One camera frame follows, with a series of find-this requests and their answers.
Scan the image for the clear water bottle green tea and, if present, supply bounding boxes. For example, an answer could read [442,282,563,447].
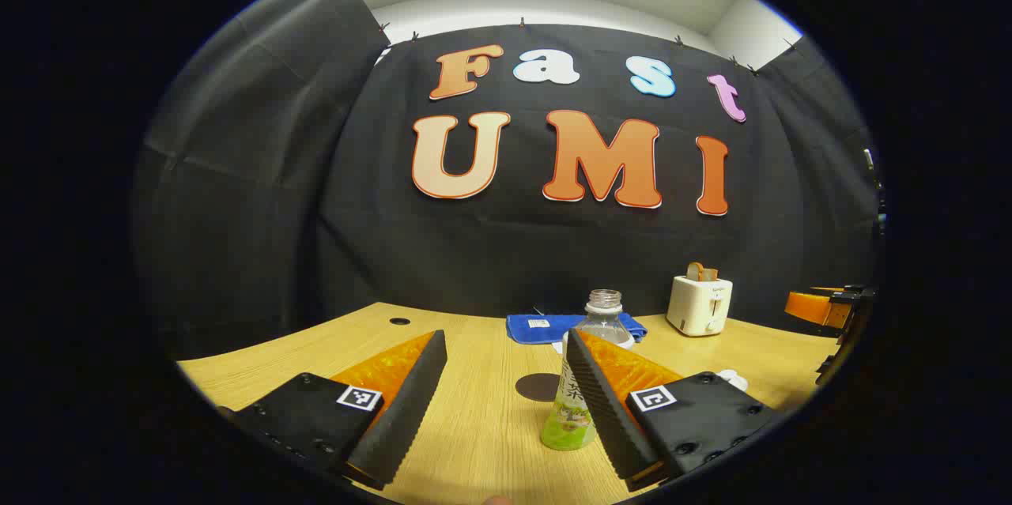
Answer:
[541,289,636,452]

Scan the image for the dark round coaster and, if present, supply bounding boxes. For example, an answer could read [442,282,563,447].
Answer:
[515,373,564,403]

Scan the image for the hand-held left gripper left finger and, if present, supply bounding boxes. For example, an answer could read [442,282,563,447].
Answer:
[217,329,448,492]

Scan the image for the blue towel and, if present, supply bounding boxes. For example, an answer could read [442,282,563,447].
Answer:
[506,312,648,345]

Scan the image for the white toaster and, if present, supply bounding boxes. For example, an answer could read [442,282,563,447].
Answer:
[666,274,734,337]

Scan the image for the black backdrop cloth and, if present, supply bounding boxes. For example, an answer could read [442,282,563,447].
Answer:
[130,0,881,364]

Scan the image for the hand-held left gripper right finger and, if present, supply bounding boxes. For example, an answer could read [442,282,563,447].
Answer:
[566,328,784,494]

